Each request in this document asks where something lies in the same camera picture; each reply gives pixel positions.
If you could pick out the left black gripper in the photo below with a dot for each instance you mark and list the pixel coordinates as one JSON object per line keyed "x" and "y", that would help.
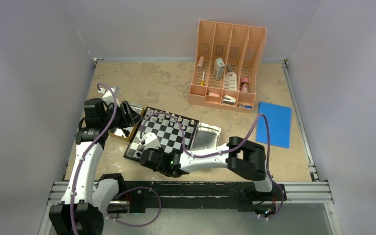
{"x": 129, "y": 118}

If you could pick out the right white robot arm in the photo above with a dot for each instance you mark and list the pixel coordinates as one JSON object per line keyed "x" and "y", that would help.
{"x": 246, "y": 159}

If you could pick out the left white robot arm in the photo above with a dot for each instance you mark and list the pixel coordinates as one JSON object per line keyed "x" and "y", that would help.
{"x": 82, "y": 209}

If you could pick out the metal tin with black pieces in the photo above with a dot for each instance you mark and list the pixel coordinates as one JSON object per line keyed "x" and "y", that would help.
{"x": 128, "y": 132}

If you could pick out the black white chess board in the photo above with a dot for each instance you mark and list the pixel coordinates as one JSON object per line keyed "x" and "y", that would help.
{"x": 171, "y": 130}

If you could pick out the empty metal tin lid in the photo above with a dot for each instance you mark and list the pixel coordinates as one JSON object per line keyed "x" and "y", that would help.
{"x": 206, "y": 136}

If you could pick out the yellow white pen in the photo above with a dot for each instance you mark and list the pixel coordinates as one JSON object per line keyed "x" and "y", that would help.
{"x": 203, "y": 78}

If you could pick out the pink eraser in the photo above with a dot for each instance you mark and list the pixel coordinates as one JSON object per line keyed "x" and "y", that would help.
{"x": 213, "y": 94}

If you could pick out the pink small tube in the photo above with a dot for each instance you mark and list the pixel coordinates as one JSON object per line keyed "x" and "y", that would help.
{"x": 200, "y": 62}

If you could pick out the white stapler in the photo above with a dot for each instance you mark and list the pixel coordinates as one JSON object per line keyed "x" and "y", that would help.
{"x": 227, "y": 99}

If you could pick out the white green small box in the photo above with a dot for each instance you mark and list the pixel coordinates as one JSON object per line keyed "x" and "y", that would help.
{"x": 218, "y": 69}

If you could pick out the white striped bottle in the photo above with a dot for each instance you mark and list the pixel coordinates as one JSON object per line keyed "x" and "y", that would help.
{"x": 230, "y": 81}

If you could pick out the peach plastic desk organizer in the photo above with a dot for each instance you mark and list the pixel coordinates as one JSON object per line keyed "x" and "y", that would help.
{"x": 241, "y": 48}

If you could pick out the pink tape roll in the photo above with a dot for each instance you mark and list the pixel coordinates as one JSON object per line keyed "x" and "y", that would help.
{"x": 244, "y": 84}

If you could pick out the blue notebook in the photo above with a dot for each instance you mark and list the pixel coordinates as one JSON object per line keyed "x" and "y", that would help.
{"x": 279, "y": 120}

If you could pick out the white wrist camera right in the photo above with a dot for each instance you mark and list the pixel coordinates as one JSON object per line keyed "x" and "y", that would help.
{"x": 149, "y": 141}

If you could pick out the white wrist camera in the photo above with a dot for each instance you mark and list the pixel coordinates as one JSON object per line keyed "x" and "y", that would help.
{"x": 149, "y": 141}
{"x": 107, "y": 96}

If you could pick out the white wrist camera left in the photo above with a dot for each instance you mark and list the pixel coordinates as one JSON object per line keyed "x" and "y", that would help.
{"x": 107, "y": 96}

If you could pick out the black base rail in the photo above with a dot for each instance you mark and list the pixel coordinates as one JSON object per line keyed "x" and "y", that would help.
{"x": 240, "y": 196}

